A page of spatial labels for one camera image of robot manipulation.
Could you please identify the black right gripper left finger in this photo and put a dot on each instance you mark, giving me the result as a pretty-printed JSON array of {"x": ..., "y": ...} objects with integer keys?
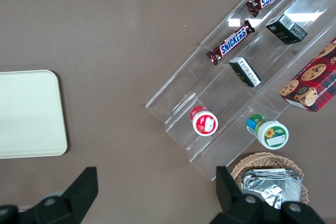
[{"x": 78, "y": 195}]

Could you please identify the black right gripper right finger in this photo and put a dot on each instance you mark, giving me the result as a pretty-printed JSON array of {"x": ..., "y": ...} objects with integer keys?
[{"x": 231, "y": 200}]

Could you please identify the light wicker basket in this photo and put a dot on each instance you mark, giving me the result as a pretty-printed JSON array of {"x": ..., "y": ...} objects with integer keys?
[{"x": 262, "y": 159}]

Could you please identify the cream rectangular serving tray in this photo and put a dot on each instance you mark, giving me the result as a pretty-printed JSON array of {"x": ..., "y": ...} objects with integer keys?
[{"x": 31, "y": 113}]

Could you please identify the silver foil packets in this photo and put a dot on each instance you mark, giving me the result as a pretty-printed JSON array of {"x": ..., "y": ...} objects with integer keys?
[{"x": 270, "y": 190}]

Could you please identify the green sunflower lidded jar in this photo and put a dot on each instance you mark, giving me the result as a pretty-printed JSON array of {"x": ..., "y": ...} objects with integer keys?
[{"x": 273, "y": 134}]

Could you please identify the red lidded small jar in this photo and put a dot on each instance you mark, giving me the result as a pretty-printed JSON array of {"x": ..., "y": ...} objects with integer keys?
[{"x": 204, "y": 124}]

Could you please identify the clear acrylic stepped display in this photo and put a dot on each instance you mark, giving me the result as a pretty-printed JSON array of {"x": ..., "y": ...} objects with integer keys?
[{"x": 183, "y": 87}]

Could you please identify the dark green small carton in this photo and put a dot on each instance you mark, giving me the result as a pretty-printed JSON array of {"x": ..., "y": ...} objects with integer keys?
[
  {"x": 283, "y": 31},
  {"x": 245, "y": 73}
]

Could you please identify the red tartan cookie box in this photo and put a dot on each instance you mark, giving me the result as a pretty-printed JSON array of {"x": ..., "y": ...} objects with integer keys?
[{"x": 315, "y": 85}]

